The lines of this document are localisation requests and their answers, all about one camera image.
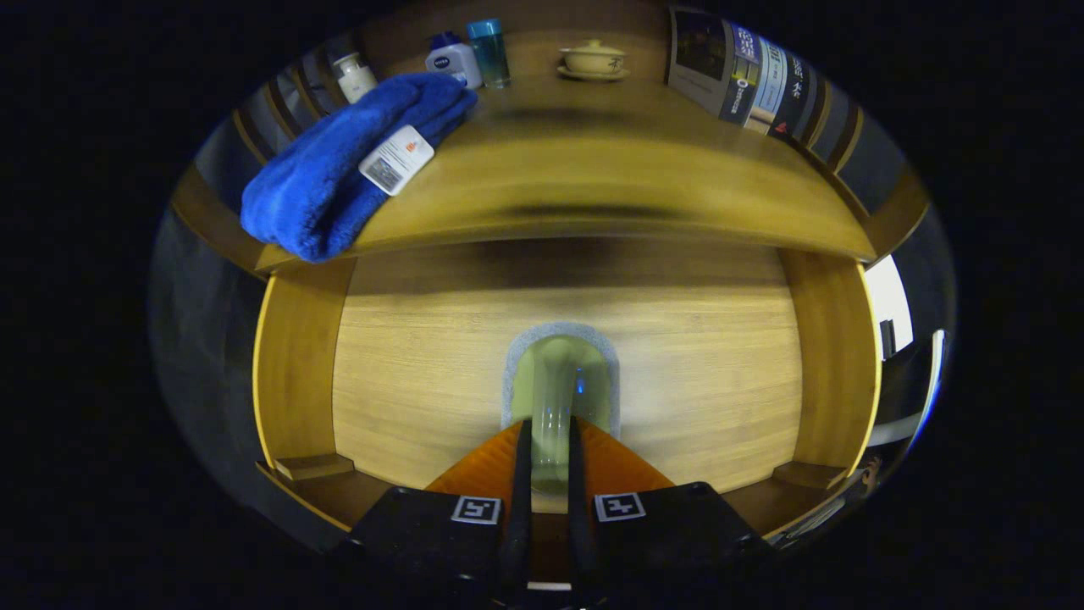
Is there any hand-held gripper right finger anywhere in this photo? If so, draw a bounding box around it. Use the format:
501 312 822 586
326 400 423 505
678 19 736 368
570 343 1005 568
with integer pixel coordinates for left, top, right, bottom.
567 415 776 594

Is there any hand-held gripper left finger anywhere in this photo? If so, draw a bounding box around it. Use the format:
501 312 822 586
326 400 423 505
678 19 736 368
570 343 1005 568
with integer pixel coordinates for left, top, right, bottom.
343 418 534 594

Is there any green sponge brush with handle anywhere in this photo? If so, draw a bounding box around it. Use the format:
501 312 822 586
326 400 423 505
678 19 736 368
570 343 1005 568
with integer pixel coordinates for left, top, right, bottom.
501 322 622 496

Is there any wooden drawer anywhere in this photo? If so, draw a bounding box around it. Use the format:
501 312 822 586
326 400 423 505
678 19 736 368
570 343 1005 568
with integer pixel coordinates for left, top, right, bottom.
252 237 883 543

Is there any wooden countertop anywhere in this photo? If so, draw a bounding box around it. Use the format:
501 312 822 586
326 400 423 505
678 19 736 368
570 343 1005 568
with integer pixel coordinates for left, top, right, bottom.
254 30 877 272

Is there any wooden cabinet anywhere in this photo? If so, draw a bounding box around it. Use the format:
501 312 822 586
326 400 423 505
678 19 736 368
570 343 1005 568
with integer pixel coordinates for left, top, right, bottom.
169 0 932 543

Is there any blue towel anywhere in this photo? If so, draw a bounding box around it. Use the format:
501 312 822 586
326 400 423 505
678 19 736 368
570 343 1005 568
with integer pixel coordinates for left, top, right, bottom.
240 72 479 263

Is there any white bottle with blue cap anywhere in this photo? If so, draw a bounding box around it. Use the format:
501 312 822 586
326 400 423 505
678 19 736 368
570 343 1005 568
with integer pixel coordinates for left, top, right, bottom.
424 31 483 91

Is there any beige lidded tea cup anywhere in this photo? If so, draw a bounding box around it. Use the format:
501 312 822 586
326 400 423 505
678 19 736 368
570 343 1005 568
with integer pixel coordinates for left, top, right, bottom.
561 39 628 75

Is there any teal bottle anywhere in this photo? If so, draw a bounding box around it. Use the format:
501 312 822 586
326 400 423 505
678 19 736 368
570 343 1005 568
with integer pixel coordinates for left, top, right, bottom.
467 19 512 90

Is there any white pump bottle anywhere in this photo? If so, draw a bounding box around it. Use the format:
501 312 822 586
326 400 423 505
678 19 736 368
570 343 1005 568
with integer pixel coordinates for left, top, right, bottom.
332 53 379 104

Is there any book with black spine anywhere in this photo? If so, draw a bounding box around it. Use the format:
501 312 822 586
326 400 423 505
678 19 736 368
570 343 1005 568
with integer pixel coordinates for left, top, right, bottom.
769 51 814 141

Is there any book with pale blue spine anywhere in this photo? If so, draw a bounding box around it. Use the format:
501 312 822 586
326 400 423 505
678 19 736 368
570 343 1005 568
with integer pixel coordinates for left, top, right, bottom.
745 34 793 132

